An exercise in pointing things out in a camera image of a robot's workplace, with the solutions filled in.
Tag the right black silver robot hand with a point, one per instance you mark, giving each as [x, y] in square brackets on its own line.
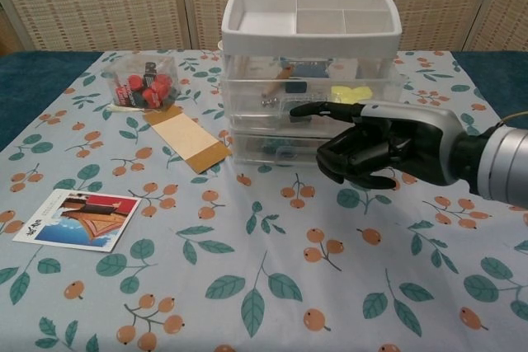
[412, 137]

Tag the wooden stick tool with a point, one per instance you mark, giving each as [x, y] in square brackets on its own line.
[277, 81]

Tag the clear plastic box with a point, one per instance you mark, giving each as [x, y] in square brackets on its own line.
[247, 94]

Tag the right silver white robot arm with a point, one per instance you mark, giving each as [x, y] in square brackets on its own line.
[503, 162]

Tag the white plastic drawer organizer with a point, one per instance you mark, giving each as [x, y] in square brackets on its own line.
[264, 40]

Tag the yellow sticky note pad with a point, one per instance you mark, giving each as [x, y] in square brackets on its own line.
[350, 93]

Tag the black round lid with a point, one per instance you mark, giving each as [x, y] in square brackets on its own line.
[295, 87]

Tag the silver metal clips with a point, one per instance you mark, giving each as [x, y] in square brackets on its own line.
[267, 102]

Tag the floral leaf print tablecloth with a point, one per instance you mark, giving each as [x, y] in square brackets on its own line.
[264, 265]

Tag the tan and beige card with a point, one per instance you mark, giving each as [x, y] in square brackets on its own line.
[187, 137]

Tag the clear box of red caps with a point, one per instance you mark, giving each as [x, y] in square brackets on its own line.
[142, 84]

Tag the woven bamboo folding screen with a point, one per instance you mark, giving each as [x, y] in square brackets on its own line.
[103, 1]

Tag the colourful picture postcard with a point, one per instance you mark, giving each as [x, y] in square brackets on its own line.
[78, 220]

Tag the teal padded table cover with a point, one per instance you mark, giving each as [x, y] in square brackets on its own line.
[33, 80]

